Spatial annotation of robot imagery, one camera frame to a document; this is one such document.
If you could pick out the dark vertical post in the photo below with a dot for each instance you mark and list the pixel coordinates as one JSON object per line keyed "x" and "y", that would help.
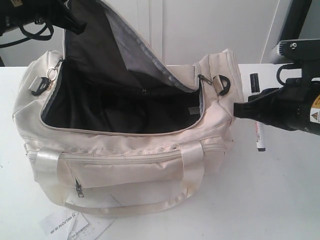
{"x": 291, "y": 29}

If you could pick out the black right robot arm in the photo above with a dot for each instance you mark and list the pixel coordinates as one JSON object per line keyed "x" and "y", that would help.
{"x": 315, "y": 110}

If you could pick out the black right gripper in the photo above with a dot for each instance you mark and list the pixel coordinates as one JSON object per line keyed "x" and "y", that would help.
{"x": 280, "y": 107}

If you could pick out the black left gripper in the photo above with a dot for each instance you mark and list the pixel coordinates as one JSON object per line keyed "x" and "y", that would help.
{"x": 56, "y": 12}

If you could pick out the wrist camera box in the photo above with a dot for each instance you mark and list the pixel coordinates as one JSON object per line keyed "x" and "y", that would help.
{"x": 297, "y": 54}
{"x": 6, "y": 7}

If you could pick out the cream fabric duffel bag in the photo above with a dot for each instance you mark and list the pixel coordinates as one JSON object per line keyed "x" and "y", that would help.
{"x": 110, "y": 130}

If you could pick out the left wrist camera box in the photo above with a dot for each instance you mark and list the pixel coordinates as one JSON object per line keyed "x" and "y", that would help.
{"x": 6, "y": 7}

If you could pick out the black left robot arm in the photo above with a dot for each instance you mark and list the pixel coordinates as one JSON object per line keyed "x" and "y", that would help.
{"x": 16, "y": 13}

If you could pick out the white paper hang tag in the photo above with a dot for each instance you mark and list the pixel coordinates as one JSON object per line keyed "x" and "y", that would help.
{"x": 72, "y": 225}

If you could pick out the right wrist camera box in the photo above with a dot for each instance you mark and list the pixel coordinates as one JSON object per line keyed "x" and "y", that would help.
{"x": 297, "y": 54}

